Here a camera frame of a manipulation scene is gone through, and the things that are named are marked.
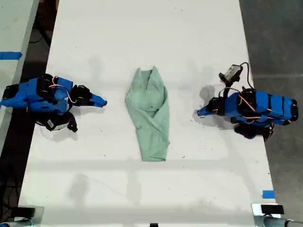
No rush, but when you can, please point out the pale green T-shirt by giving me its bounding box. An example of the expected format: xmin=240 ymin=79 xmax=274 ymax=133
xmin=125 ymin=65 xmax=171 ymax=163

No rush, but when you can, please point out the long blue tape strip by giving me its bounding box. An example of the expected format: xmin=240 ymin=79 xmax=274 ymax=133
xmin=0 ymin=51 xmax=23 ymax=61

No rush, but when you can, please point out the white side table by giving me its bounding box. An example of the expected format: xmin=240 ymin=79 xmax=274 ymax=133
xmin=0 ymin=0 xmax=40 ymax=154

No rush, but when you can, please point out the short blue tape strip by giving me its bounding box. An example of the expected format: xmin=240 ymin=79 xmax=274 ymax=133
xmin=262 ymin=190 xmax=276 ymax=200

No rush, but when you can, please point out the small black box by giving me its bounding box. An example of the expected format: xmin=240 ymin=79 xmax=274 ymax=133
xmin=16 ymin=206 xmax=36 ymax=217
xmin=260 ymin=204 xmax=285 ymax=215

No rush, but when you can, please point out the grey clamp tube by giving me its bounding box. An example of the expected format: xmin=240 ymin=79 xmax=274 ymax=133
xmin=254 ymin=215 xmax=293 ymax=227
xmin=0 ymin=218 xmax=33 ymax=227

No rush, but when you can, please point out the camera black stalk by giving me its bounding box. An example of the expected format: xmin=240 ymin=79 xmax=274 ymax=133
xmin=219 ymin=79 xmax=238 ymax=98
xmin=67 ymin=112 xmax=79 ymax=133

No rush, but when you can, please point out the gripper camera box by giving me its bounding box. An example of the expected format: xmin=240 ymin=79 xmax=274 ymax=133
xmin=44 ymin=115 xmax=71 ymax=132
xmin=219 ymin=64 xmax=244 ymax=83

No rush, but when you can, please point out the camera black cable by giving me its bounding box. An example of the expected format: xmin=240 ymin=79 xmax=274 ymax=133
xmin=240 ymin=61 xmax=256 ymax=91

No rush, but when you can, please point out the black floor cable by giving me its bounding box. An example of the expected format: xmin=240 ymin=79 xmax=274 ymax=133
xmin=28 ymin=21 xmax=52 ymax=48
xmin=0 ymin=178 xmax=22 ymax=215

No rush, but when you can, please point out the white metal bracket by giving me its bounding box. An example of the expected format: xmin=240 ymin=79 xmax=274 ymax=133
xmin=251 ymin=203 xmax=285 ymax=217

